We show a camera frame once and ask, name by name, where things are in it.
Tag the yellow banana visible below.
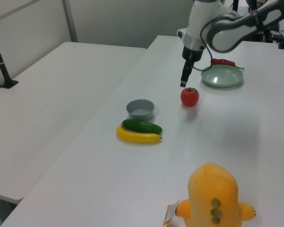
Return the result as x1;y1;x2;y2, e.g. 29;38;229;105
115;123;163;144

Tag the red chili pepper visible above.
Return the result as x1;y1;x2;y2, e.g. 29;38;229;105
210;58;245;70

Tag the paper plush toy tag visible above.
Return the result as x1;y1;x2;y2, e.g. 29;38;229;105
162;199;180;227

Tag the green cucumber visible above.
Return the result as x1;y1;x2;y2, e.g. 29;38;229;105
122;119;163;134

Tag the grey round bowl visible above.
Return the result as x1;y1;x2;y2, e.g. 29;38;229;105
126;99;156;121

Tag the pale green plate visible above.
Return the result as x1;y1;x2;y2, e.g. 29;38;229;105
201;65;245;88

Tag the orange plush toy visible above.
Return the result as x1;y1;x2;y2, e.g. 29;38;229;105
175;162;257;227

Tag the white side table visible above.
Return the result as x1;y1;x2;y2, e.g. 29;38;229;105
0;42;147;205

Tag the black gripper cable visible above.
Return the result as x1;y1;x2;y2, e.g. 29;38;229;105
193;13;228;72

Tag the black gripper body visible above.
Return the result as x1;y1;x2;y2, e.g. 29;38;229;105
181;45;204;64

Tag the grey partition post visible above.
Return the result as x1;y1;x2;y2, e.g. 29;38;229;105
62;0;79;44

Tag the red apple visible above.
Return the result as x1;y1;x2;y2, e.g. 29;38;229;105
180;87;200;108

